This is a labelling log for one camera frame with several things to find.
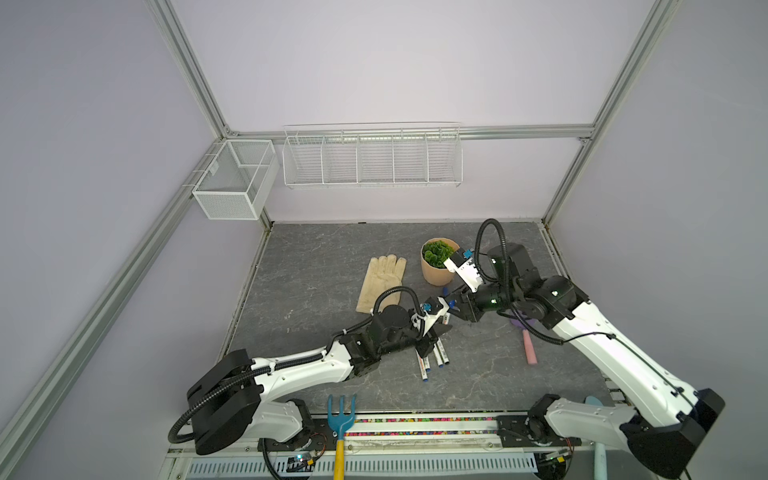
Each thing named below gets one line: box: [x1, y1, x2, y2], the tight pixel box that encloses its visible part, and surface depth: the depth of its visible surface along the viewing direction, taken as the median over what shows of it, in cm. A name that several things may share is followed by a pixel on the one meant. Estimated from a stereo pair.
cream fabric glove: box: [356, 254, 407, 314], surface depth 107 cm
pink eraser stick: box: [522, 329, 538, 365], surface depth 86 cm
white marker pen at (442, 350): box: [436, 337, 450, 364], surface depth 88 cm
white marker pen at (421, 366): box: [415, 348, 428, 382], surface depth 86 cm
